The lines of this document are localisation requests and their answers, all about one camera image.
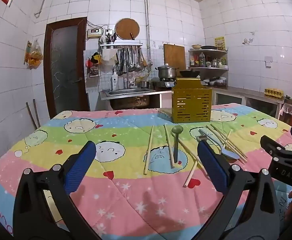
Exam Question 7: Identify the wooden stick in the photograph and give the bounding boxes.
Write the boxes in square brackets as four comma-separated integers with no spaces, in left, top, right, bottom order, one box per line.
[33,99,41,128]

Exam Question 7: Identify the steel sink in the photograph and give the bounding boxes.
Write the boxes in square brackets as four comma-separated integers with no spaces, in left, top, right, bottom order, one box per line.
[105,87,157,97]

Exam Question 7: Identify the rectangular wooden cutting board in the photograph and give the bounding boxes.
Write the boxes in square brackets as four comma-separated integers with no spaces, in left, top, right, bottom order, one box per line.
[163,44,187,71]

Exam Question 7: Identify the white electrical box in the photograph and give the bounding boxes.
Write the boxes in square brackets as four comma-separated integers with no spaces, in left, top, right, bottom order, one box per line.
[86,28,104,40]

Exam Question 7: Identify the brown framed glass door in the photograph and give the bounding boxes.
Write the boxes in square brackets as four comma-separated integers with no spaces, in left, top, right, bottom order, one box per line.
[44,17,90,119]

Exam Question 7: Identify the steel cooking pot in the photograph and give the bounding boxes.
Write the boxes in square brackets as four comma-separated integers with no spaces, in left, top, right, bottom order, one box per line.
[155,64,179,79]

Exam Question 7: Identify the row of hanging kitchen utensils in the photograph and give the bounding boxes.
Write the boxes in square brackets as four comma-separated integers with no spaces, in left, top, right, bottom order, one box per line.
[115,46,147,76]

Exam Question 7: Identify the row of small bowls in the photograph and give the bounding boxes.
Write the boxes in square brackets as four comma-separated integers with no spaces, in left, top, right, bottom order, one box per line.
[200,76,228,87]

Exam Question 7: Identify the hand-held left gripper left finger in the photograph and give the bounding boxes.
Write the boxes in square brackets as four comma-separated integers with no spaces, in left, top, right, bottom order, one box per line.
[13,141,104,240]

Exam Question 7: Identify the yellow wall poster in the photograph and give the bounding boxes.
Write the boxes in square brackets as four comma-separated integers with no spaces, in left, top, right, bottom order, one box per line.
[214,36,226,51]

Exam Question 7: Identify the cartoon printed pastel blanket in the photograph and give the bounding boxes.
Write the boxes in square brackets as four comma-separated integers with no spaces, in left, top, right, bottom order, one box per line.
[0,102,292,240]

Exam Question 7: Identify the corner wall shelf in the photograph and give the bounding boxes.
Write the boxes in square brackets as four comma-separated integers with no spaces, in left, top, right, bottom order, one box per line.
[188,48,229,86]

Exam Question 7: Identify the orange plastic bag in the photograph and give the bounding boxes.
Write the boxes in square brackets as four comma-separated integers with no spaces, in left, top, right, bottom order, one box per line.
[26,39,44,69]

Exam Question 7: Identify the white wall pipe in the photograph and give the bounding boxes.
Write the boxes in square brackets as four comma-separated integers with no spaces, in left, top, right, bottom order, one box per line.
[34,0,152,66]

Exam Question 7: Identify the black wok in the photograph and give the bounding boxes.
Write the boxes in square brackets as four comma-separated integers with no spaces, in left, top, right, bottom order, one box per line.
[179,69,201,79]

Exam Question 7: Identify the metal wall rack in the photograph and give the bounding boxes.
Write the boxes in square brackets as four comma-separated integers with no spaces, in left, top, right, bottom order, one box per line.
[99,41,143,51]

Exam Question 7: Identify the metal spoon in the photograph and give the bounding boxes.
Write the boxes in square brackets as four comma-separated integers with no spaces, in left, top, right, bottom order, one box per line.
[198,129,240,160]

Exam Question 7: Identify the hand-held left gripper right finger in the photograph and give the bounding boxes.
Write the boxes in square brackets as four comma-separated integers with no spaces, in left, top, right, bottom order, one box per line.
[193,140,280,240]

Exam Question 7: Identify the sink cabinet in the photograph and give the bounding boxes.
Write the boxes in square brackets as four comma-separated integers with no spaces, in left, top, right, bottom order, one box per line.
[100,89,173,111]

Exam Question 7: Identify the yellow black hanging toy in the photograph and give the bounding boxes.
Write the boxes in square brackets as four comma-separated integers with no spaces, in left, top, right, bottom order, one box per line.
[90,52,102,64]

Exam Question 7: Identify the golden perforated utensil holder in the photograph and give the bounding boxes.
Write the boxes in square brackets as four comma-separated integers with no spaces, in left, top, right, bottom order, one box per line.
[171,78,213,123]

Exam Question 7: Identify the egg carton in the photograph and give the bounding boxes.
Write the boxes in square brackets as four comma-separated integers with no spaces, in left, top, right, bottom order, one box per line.
[264,88,285,98]

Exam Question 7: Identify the metal fork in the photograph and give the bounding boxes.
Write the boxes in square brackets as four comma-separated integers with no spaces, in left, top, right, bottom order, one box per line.
[195,134,214,143]

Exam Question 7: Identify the wall stickers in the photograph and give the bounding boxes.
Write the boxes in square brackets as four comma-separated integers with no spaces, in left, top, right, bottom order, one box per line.
[242,31,255,45]

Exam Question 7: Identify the gas stove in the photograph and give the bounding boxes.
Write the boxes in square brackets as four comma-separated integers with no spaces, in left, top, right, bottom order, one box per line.
[151,77,178,89]

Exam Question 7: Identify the round wooden board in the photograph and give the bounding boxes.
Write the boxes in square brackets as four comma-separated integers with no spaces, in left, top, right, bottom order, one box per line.
[115,18,140,40]

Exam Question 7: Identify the row of condiment bottles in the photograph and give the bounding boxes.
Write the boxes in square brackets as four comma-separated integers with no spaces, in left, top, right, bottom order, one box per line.
[189,52,212,67]

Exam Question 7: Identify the green plastic spoon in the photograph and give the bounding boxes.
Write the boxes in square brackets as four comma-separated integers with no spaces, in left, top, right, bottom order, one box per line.
[171,125,184,165]

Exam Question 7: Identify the metal faucet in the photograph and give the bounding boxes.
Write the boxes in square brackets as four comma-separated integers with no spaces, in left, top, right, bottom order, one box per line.
[125,66,136,89]

